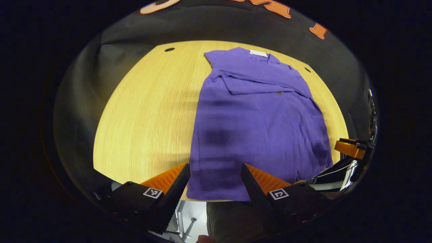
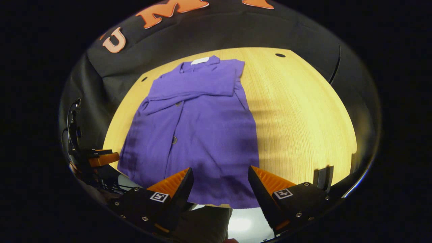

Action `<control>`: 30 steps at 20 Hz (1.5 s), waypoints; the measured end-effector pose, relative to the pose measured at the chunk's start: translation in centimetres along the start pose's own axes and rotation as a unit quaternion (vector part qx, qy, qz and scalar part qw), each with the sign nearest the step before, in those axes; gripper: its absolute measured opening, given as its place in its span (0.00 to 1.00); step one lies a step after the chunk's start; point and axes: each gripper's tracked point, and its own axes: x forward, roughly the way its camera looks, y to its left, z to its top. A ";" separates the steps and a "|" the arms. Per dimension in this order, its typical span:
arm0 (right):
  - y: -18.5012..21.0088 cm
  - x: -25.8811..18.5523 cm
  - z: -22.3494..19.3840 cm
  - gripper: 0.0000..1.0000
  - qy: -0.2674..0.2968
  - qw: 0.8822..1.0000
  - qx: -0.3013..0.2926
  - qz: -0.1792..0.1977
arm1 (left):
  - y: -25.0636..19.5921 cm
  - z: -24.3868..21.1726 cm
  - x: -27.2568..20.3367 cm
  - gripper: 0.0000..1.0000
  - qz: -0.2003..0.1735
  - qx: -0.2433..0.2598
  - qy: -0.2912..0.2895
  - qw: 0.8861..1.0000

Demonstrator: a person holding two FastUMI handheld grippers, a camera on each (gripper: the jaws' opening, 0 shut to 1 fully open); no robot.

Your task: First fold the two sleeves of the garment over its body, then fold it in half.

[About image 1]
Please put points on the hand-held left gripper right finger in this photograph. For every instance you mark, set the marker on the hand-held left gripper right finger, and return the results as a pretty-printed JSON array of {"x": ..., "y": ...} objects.
[{"x": 258, "y": 199}]

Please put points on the grey metal rod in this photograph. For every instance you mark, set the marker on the grey metal rod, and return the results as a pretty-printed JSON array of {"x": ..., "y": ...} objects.
[{"x": 185, "y": 219}]

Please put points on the black backdrop cloth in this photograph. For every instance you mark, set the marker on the black backdrop cloth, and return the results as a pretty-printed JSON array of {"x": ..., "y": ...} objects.
[{"x": 209, "y": 23}]

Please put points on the purple ribbed shirt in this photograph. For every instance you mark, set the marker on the purple ribbed shirt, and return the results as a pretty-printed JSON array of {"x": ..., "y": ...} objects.
[{"x": 256, "y": 128}]

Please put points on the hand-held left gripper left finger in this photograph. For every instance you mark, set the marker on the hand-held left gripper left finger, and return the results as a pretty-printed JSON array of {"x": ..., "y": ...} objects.
[{"x": 172, "y": 199}]

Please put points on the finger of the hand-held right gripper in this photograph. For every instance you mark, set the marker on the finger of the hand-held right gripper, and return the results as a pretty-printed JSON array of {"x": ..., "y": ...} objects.
[{"x": 349, "y": 148}]

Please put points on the person's grey trousers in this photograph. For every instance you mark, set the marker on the person's grey trousers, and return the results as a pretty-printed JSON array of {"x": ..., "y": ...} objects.
[{"x": 233, "y": 219}]

